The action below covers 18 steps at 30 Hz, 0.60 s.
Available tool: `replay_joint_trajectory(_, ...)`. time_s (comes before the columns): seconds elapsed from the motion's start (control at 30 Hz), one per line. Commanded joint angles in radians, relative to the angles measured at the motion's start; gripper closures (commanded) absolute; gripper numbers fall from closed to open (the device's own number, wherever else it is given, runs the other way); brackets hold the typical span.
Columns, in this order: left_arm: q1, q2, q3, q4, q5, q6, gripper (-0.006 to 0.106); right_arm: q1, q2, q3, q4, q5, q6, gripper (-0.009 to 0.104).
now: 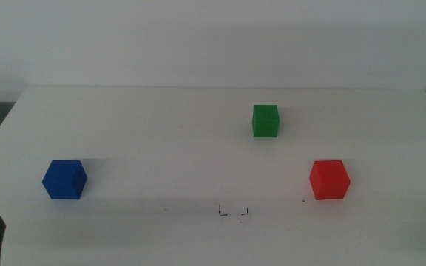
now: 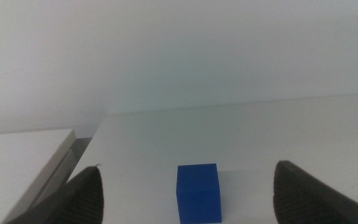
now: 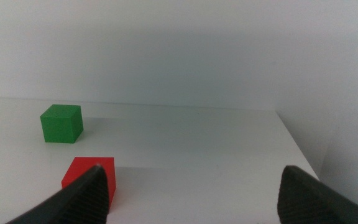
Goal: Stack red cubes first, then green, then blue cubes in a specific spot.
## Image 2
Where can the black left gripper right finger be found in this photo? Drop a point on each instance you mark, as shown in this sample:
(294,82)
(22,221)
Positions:
(303,199)

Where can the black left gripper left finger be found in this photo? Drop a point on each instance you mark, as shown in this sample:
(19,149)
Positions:
(79,199)

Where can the white side table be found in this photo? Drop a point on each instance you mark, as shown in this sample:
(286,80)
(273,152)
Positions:
(14,168)

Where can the blue cube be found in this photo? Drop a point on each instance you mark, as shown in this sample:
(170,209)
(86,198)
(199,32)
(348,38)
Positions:
(198,194)

